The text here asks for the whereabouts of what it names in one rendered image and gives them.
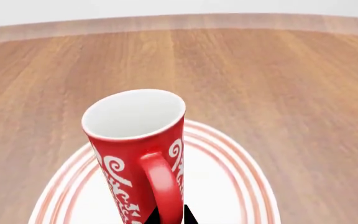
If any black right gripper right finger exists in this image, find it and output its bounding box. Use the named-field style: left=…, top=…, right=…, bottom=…
left=183, top=203, right=198, bottom=224

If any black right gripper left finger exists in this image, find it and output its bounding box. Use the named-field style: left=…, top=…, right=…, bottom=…
left=144, top=205, right=162, bottom=224

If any red mug with white lettering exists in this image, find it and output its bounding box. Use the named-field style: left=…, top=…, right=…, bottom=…
left=81, top=88, right=186, bottom=224

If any white plate with red rings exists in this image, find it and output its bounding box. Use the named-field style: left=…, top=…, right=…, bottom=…
left=27, top=118, right=282, bottom=224

